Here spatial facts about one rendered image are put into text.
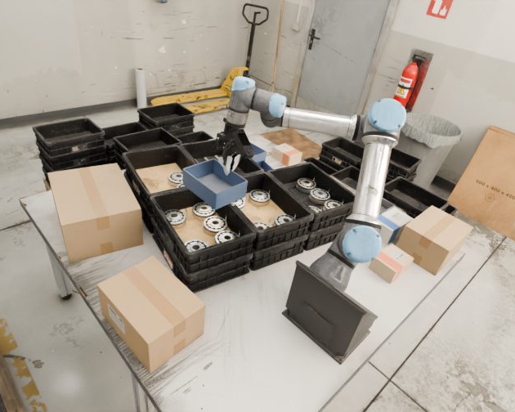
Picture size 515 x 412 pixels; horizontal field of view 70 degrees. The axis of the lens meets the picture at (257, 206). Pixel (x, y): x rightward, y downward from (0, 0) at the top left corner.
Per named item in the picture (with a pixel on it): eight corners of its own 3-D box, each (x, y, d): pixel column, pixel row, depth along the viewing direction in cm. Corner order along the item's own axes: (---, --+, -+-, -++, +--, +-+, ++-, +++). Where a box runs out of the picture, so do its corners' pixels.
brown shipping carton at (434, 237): (420, 228, 202) (432, 204, 192) (459, 250, 190) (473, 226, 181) (393, 249, 183) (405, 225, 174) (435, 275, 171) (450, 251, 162)
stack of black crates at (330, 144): (364, 185, 345) (376, 154, 325) (347, 195, 326) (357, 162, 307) (331, 167, 366) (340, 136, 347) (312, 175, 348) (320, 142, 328)
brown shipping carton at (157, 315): (102, 315, 131) (96, 284, 122) (154, 284, 145) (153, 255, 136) (150, 373, 116) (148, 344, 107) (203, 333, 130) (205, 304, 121)
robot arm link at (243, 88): (254, 83, 121) (230, 77, 121) (248, 116, 126) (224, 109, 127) (260, 80, 127) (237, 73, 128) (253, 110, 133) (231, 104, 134)
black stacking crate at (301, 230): (309, 236, 166) (315, 216, 159) (254, 255, 151) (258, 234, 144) (261, 190, 191) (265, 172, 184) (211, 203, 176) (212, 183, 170)
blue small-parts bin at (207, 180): (246, 196, 139) (248, 181, 135) (215, 210, 130) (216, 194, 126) (212, 172, 149) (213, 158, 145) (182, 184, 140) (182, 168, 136)
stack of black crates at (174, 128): (176, 146, 358) (176, 101, 332) (194, 159, 342) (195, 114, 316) (139, 156, 334) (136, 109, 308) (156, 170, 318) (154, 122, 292)
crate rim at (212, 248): (257, 238, 145) (258, 233, 144) (187, 261, 130) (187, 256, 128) (212, 186, 171) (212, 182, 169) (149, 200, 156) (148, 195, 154)
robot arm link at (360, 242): (369, 264, 126) (397, 113, 130) (379, 268, 111) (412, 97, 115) (334, 257, 127) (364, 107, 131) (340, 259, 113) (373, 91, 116)
